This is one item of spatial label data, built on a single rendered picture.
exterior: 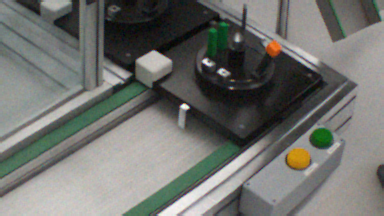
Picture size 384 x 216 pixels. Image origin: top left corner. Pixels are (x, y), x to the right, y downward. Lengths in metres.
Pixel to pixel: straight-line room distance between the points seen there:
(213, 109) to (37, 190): 0.31
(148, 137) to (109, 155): 0.08
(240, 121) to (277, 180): 0.14
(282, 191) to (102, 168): 0.29
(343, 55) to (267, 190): 0.56
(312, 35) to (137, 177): 0.62
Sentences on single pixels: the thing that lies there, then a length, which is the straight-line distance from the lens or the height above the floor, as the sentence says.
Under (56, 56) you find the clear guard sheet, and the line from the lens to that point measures 1.42.
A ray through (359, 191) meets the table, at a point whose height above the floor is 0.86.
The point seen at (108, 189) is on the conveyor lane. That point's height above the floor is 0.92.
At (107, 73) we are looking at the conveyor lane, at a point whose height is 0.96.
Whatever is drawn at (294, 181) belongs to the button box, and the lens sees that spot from 1.37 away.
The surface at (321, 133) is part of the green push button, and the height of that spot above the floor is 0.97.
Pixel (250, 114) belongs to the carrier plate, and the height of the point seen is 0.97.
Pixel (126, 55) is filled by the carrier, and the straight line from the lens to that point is 1.56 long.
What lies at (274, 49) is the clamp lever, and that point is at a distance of 1.44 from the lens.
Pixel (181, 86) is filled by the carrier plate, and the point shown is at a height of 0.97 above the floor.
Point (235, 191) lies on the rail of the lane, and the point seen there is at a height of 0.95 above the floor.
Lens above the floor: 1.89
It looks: 39 degrees down
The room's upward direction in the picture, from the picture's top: 2 degrees clockwise
